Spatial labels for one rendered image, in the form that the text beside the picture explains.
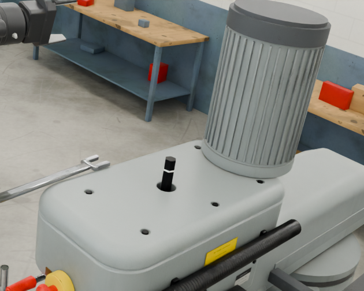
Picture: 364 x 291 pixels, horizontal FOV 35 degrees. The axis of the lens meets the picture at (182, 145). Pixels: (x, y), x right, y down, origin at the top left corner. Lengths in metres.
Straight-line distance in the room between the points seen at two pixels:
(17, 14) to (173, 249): 0.62
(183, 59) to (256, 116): 5.61
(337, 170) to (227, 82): 0.59
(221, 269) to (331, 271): 0.58
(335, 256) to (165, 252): 0.79
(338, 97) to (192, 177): 3.90
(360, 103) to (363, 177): 3.34
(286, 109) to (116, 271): 0.46
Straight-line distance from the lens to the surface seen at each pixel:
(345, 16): 5.55
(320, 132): 5.79
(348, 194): 1.58
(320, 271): 1.56
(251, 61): 1.10
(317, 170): 1.60
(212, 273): 1.03
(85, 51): 7.40
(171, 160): 1.05
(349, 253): 1.68
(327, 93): 5.02
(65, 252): 0.99
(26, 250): 4.05
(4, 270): 1.72
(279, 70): 1.10
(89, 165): 1.10
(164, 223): 0.97
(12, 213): 4.42
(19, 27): 1.29
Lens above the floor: 2.42
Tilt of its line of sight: 25 degrees down
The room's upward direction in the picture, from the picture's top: 10 degrees clockwise
